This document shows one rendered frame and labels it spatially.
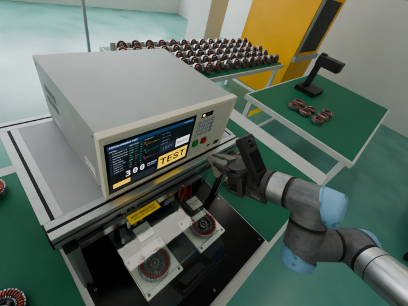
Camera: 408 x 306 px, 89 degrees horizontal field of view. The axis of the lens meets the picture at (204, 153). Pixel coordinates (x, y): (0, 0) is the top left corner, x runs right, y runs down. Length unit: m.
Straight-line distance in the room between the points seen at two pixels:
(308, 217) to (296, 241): 0.06
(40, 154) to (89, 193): 0.20
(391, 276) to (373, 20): 5.28
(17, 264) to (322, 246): 0.91
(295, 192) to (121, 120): 0.40
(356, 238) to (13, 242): 1.04
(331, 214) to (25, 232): 0.98
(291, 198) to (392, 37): 5.18
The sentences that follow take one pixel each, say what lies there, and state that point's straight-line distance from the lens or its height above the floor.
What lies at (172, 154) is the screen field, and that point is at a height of 1.18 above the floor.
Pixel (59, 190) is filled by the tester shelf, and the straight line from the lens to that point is 0.64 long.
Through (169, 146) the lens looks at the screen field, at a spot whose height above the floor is 1.22.
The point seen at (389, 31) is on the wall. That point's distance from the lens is 5.56.
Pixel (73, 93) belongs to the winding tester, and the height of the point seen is 1.32.
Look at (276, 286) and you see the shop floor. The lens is 1.91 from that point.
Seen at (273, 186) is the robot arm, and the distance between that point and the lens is 0.50.
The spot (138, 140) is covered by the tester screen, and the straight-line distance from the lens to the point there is 0.49.
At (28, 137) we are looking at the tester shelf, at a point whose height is 1.11.
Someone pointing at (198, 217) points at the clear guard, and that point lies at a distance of 0.64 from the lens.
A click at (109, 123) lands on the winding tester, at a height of 1.32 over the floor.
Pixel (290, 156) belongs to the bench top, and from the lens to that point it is 1.60.
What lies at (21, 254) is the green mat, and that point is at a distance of 1.00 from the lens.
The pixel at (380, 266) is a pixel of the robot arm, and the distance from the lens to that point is 0.55.
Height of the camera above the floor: 1.61
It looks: 42 degrees down
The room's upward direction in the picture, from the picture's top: 18 degrees clockwise
